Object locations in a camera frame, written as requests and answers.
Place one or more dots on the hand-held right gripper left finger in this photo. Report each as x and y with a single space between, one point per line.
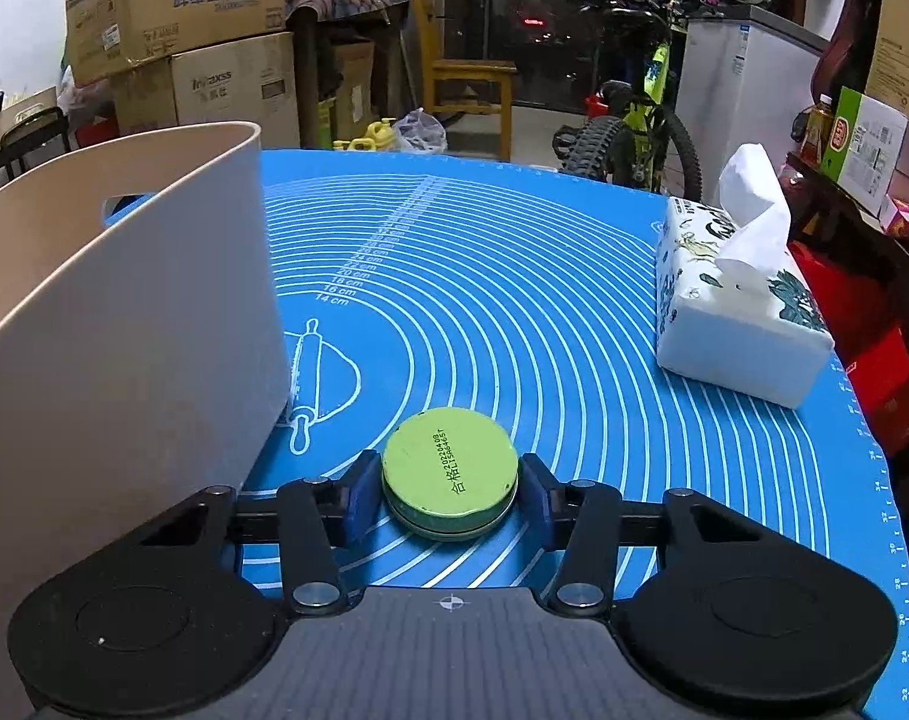
357 501

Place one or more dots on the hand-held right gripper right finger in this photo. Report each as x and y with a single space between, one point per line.
538 501

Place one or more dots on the green round tin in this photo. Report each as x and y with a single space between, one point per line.
447 465

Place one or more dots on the beige plastic storage bin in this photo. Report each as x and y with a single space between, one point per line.
124 315

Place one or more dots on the blue silicone baking mat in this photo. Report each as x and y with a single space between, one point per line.
574 315

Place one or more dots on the white printed tissue box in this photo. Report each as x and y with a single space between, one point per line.
724 349

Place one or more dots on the red boxes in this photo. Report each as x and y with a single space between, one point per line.
874 360

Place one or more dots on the clear plastic bag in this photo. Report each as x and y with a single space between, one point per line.
420 133

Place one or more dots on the green and black bicycle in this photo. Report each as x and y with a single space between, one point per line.
642 135

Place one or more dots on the wooden chair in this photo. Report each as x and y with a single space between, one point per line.
469 79

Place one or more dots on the white chest freezer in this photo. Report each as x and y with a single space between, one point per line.
739 90

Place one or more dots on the drink bottle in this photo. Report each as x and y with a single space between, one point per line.
816 131

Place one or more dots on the dark side table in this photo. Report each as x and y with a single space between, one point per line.
349 15

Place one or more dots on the green and white carton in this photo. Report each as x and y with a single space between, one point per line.
863 139

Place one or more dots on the black metal shelf rack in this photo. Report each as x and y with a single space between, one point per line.
27 139

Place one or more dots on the cardboard box with snacks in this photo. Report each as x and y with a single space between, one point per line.
12 109

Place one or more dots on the printed brown cardboard box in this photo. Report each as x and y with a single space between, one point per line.
177 7

